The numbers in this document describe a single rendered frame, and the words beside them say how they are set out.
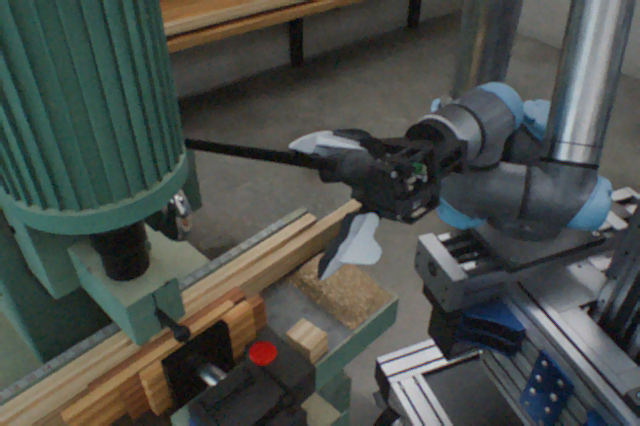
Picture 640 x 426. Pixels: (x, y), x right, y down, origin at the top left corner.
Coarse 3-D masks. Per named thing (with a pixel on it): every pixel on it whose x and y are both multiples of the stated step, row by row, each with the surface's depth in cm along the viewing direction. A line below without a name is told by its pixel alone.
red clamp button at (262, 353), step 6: (258, 342) 63; (264, 342) 63; (252, 348) 62; (258, 348) 62; (264, 348) 62; (270, 348) 62; (252, 354) 61; (258, 354) 61; (264, 354) 61; (270, 354) 61; (252, 360) 61; (258, 360) 61; (264, 360) 61; (270, 360) 61
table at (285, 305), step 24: (288, 288) 86; (384, 288) 86; (288, 312) 82; (312, 312) 82; (384, 312) 83; (336, 336) 79; (360, 336) 81; (240, 360) 76; (336, 360) 79; (168, 408) 70
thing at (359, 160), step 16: (192, 144) 69; (208, 144) 66; (224, 144) 64; (272, 160) 57; (288, 160) 55; (304, 160) 54; (320, 160) 52; (336, 160) 51; (352, 160) 48; (368, 160) 48; (352, 176) 48; (368, 176) 48
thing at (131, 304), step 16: (80, 240) 69; (80, 256) 67; (96, 256) 67; (80, 272) 69; (96, 272) 65; (160, 272) 65; (96, 288) 66; (112, 288) 63; (128, 288) 63; (144, 288) 63; (160, 288) 63; (176, 288) 65; (112, 304) 64; (128, 304) 61; (144, 304) 63; (160, 304) 65; (176, 304) 67; (128, 320) 62; (144, 320) 64; (176, 320) 68; (144, 336) 65
